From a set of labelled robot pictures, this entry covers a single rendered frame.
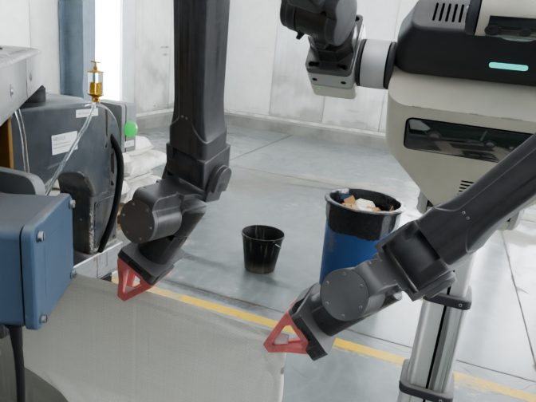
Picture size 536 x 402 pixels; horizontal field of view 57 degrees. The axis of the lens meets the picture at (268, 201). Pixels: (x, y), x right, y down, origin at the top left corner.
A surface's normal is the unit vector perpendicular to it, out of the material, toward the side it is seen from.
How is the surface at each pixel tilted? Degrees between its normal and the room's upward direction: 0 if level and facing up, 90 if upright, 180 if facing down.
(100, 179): 90
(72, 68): 90
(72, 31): 90
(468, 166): 130
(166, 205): 103
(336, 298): 75
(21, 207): 1
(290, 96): 90
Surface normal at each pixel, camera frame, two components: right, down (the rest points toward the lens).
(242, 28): -0.35, 0.25
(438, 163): -0.33, 0.80
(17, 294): 0.06, 0.30
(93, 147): 0.93, 0.19
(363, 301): -0.52, -0.07
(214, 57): 0.80, 0.46
